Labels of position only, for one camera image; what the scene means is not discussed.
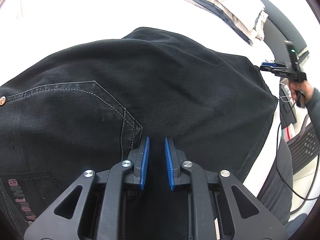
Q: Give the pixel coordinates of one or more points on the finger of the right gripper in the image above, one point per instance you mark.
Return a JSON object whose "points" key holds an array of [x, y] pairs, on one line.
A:
{"points": [[274, 64], [273, 69]]}

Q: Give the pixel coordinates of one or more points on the white bed sheet mattress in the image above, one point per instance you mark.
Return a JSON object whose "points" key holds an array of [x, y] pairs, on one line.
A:
{"points": [[35, 28]]}

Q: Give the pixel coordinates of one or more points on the person's right hand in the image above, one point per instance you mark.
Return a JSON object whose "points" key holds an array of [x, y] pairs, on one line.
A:
{"points": [[305, 86]]}

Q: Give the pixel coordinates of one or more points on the person's grey trouser leg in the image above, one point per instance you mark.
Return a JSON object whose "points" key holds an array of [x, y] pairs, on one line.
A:
{"points": [[275, 193]]}

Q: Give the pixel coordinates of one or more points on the grey upholstered headboard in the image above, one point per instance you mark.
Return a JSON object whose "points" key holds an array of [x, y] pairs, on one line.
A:
{"points": [[279, 28]]}

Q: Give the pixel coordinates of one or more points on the person's grey sleeve forearm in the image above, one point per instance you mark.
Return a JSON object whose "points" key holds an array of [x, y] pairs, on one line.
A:
{"points": [[313, 107]]}

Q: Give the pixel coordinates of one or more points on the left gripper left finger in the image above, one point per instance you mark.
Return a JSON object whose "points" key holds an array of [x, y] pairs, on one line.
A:
{"points": [[93, 206]]}

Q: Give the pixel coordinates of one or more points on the black mesh chair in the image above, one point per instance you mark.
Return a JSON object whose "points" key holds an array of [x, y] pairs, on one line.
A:
{"points": [[304, 147]]}

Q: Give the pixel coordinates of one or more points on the black denim pants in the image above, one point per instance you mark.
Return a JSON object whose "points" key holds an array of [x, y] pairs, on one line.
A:
{"points": [[88, 106]]}

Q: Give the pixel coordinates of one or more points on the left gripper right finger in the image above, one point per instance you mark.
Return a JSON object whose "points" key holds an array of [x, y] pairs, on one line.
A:
{"points": [[219, 205]]}

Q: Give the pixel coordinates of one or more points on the beige grey folded duvet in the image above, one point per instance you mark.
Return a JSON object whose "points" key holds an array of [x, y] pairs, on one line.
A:
{"points": [[245, 17]]}

